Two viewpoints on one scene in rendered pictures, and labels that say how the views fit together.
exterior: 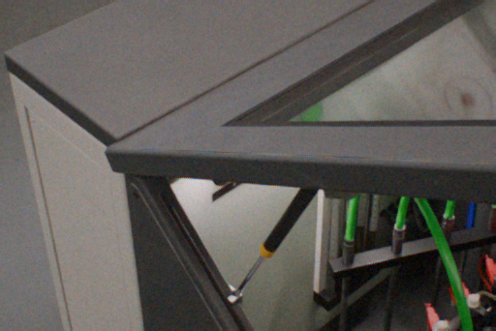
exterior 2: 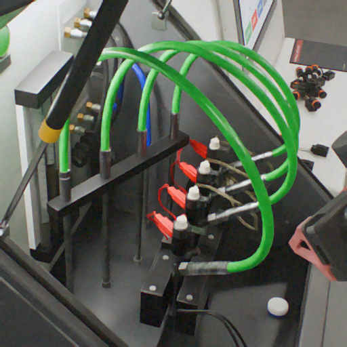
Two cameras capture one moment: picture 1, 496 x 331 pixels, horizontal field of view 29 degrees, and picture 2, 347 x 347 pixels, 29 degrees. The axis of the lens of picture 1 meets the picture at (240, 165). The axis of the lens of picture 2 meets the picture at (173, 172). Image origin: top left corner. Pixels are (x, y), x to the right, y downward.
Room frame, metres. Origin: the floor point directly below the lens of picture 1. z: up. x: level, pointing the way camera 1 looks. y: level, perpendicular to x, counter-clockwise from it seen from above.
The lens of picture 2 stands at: (0.32, 0.17, 1.81)
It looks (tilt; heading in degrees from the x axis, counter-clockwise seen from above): 36 degrees down; 325
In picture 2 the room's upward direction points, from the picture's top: 4 degrees clockwise
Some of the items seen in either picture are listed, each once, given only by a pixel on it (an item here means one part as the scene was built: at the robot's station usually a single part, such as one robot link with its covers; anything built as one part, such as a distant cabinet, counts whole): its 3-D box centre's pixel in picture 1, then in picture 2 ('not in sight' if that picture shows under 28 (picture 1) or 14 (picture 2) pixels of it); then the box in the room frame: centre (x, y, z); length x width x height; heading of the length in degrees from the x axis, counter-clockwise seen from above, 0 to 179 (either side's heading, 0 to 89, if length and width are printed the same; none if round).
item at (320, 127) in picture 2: not in sight; (308, 104); (1.33, -0.93, 0.97); 0.70 x 0.22 x 0.03; 132
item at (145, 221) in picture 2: (461, 270); (146, 192); (1.26, -0.42, 0.93); 0.02 x 0.02 x 0.19; 42
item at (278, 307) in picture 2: not in sight; (278, 307); (0.93, -0.52, 0.84); 0.04 x 0.04 x 0.01
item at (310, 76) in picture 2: not in sight; (312, 83); (1.36, -0.96, 1.01); 0.23 x 0.11 x 0.06; 132
